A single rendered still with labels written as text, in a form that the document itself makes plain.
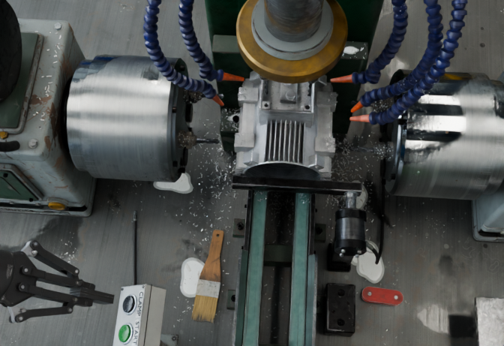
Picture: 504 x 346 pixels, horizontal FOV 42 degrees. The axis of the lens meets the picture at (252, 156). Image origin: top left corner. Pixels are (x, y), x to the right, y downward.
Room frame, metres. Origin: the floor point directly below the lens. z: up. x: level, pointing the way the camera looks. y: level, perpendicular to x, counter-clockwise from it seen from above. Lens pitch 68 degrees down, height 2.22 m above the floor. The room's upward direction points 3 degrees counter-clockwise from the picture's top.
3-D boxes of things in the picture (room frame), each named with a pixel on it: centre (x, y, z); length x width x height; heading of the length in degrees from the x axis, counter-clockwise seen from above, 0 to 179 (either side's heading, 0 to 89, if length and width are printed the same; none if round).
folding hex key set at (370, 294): (0.24, -0.26, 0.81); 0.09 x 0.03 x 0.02; 79
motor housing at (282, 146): (0.55, -0.07, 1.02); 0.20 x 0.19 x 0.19; 173
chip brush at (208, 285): (0.31, 0.10, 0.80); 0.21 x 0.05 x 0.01; 168
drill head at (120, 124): (0.59, 0.28, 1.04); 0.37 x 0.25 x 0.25; 83
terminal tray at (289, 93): (0.59, -0.07, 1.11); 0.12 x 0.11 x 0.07; 173
